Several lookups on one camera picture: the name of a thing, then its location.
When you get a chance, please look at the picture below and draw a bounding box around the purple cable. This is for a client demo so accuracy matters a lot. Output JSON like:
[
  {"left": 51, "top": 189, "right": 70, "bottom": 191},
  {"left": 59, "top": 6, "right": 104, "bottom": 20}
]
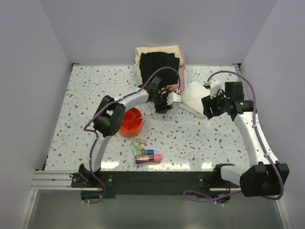
[
  {"left": 82, "top": 66, "right": 181, "bottom": 205},
  {"left": 183, "top": 70, "right": 284, "bottom": 206}
]

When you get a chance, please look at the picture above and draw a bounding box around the white plastic basket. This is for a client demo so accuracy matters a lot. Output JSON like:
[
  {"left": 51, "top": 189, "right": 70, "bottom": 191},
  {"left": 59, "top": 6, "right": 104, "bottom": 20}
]
[{"left": 134, "top": 49, "right": 185, "bottom": 94}]

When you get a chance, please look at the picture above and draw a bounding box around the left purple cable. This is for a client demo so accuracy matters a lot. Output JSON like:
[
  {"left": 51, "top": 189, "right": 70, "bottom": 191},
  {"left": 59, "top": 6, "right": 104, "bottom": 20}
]
[{"left": 82, "top": 66, "right": 181, "bottom": 205}]

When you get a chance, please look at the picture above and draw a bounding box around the black folded cloth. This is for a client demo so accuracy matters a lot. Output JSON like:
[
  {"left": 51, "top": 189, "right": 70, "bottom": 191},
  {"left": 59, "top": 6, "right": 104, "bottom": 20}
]
[{"left": 139, "top": 52, "right": 180, "bottom": 85}]

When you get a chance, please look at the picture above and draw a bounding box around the grey blue cap marker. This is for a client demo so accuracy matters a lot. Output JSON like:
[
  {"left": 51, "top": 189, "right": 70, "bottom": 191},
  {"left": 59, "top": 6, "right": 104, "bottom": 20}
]
[{"left": 140, "top": 148, "right": 154, "bottom": 155}]

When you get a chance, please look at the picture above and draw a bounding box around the pink folded cloth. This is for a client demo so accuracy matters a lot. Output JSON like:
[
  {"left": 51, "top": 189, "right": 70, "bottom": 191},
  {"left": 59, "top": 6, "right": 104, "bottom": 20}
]
[{"left": 166, "top": 51, "right": 186, "bottom": 93}]

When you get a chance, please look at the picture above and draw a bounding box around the orange round divided organizer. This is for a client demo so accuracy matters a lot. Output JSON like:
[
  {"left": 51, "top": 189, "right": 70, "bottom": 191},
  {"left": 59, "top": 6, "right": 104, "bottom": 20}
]
[{"left": 119, "top": 107, "right": 143, "bottom": 137}]

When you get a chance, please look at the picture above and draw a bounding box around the pink cap tube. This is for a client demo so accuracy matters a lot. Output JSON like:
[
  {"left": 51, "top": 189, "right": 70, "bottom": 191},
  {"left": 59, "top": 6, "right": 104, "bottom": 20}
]
[{"left": 153, "top": 154, "right": 162, "bottom": 163}]

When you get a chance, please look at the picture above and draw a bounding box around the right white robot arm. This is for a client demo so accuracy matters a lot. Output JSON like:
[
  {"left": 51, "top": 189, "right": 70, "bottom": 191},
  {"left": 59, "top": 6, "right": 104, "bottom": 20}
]
[{"left": 202, "top": 81, "right": 289, "bottom": 199}]

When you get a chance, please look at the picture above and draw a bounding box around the colourful crayon pack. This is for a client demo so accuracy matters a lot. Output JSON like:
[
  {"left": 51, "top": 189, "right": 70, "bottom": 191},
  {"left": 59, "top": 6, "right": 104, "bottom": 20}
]
[{"left": 135, "top": 155, "right": 154, "bottom": 164}]

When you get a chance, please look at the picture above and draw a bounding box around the small beige eraser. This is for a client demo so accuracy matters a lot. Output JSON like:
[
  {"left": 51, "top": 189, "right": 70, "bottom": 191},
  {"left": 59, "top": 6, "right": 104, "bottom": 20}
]
[{"left": 136, "top": 138, "right": 147, "bottom": 144}]

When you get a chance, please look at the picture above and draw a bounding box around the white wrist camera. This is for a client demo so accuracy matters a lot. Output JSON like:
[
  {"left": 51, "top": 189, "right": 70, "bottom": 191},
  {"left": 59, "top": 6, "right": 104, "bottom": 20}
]
[
  {"left": 167, "top": 92, "right": 182, "bottom": 105},
  {"left": 204, "top": 80, "right": 222, "bottom": 99}
]

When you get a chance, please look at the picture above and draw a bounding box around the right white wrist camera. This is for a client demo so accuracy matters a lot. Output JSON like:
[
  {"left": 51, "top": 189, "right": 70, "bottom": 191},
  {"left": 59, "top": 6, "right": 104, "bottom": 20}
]
[{"left": 204, "top": 80, "right": 222, "bottom": 99}]

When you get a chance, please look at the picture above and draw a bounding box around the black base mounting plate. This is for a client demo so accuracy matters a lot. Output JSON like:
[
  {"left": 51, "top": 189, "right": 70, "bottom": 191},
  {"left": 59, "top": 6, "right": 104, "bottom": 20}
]
[{"left": 69, "top": 171, "right": 236, "bottom": 200}]

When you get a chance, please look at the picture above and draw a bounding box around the white folded towel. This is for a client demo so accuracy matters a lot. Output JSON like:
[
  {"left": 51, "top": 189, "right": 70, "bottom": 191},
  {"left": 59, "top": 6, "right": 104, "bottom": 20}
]
[{"left": 178, "top": 82, "right": 210, "bottom": 118}]

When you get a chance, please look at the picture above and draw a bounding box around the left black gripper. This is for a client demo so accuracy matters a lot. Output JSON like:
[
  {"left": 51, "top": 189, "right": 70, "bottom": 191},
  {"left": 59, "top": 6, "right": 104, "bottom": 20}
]
[{"left": 152, "top": 92, "right": 173, "bottom": 114}]

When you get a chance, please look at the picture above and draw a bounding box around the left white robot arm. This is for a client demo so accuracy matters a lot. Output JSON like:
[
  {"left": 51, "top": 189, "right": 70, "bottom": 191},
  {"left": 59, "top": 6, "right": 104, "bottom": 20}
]
[{"left": 79, "top": 76, "right": 172, "bottom": 187}]

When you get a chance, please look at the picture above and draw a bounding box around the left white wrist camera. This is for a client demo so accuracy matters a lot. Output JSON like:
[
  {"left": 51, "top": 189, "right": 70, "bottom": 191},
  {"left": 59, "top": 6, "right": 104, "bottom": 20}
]
[{"left": 167, "top": 92, "right": 182, "bottom": 105}]

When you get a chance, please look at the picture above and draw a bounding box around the beige folded cloth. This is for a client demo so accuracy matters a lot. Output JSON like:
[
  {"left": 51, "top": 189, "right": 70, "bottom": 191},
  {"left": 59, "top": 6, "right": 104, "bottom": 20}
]
[{"left": 135, "top": 45, "right": 185, "bottom": 74}]

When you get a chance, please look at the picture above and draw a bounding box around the green glue stick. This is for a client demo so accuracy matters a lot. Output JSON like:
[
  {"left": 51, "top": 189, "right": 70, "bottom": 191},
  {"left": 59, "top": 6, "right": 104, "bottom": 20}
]
[{"left": 130, "top": 142, "right": 139, "bottom": 156}]

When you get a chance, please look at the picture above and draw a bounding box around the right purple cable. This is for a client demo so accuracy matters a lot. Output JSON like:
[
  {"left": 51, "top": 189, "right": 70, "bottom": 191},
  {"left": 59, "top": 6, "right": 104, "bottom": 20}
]
[{"left": 183, "top": 70, "right": 284, "bottom": 206}]

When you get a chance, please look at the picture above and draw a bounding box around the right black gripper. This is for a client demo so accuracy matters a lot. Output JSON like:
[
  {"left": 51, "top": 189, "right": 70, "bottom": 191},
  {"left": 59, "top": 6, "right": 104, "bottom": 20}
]
[{"left": 202, "top": 89, "right": 230, "bottom": 119}]

